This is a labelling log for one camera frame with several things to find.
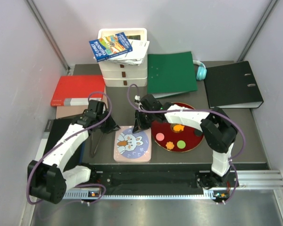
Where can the red binder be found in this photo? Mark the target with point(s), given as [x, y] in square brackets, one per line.
[83, 81]

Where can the black lever arch binder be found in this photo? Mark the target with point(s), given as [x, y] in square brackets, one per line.
[232, 86]

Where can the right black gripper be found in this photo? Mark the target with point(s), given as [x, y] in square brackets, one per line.
[140, 125]

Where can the white slotted cable duct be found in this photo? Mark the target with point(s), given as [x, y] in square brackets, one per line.
[93, 194]

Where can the brown cupcake liner cookie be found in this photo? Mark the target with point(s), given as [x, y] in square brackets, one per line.
[175, 127]

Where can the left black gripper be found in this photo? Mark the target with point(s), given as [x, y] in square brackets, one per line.
[112, 126]

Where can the brown cardboard folder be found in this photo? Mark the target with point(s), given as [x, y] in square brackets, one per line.
[66, 111]

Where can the white stacked drawer boxes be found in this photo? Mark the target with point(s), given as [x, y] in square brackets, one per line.
[115, 75]

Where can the white spiral notebook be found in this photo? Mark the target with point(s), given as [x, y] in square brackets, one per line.
[136, 56]

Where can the orange flower cookie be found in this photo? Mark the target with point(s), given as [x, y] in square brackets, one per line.
[170, 145]

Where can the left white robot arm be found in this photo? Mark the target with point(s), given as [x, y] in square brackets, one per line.
[47, 178]

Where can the blue paperback book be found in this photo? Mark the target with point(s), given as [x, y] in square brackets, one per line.
[110, 46]

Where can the aluminium frame rail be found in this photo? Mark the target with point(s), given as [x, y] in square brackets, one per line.
[260, 179]

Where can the pink round cookie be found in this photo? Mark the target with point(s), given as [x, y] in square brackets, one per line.
[160, 136]

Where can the red round tray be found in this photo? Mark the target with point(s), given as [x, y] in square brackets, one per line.
[187, 136]

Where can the orange fish cookie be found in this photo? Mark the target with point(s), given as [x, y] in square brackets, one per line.
[182, 128]

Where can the silver tin lid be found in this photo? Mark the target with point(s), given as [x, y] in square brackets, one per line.
[132, 147]

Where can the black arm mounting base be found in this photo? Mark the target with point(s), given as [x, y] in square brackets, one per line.
[193, 175]

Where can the black book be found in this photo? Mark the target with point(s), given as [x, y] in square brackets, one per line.
[54, 131]

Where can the green binder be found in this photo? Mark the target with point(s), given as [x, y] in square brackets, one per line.
[171, 74]

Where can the teal headphones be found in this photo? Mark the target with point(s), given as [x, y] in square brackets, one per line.
[201, 71]

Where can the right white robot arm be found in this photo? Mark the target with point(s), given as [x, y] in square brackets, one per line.
[219, 133]

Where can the metal tongs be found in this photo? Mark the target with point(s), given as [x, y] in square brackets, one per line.
[95, 139]

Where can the black round cookie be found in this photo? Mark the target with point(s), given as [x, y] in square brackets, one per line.
[198, 133]

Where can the green round cookie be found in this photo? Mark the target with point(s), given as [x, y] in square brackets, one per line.
[181, 144]

